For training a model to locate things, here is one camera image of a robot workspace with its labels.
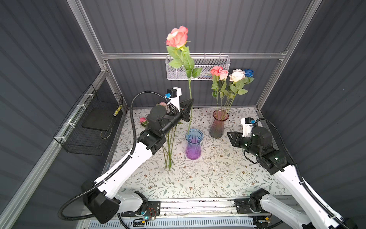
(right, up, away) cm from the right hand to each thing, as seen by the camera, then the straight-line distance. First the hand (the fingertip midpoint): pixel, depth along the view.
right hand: (230, 134), depth 72 cm
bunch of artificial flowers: (-36, -12, +24) cm, 45 cm away
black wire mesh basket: (-74, +4, 0) cm, 74 cm away
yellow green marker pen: (-62, +13, +8) cm, 64 cm away
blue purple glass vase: (-18, -3, +12) cm, 22 cm away
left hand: (-20, +16, -11) cm, 28 cm away
